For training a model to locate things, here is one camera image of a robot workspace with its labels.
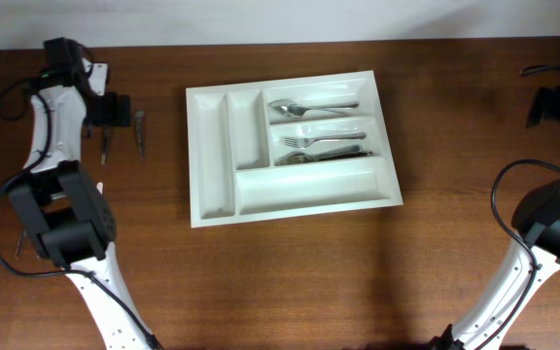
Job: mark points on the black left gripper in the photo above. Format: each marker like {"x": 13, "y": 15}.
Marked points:
{"x": 119, "y": 120}

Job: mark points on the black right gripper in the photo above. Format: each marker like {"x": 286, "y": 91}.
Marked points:
{"x": 544, "y": 102}

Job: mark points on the small steel teaspoon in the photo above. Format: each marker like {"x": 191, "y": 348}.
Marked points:
{"x": 105, "y": 144}
{"x": 139, "y": 126}

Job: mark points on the steel tablespoon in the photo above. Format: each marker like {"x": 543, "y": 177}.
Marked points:
{"x": 298, "y": 111}
{"x": 288, "y": 103}

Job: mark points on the steel fork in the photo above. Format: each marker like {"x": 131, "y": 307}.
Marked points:
{"x": 305, "y": 142}

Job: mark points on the black handled fork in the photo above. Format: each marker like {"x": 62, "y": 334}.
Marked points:
{"x": 354, "y": 151}

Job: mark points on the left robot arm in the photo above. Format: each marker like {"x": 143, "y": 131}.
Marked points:
{"x": 62, "y": 211}

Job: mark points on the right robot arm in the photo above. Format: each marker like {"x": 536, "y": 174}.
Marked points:
{"x": 532, "y": 257}

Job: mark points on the white plastic cutlery tray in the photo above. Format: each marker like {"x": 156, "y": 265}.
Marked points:
{"x": 235, "y": 140}

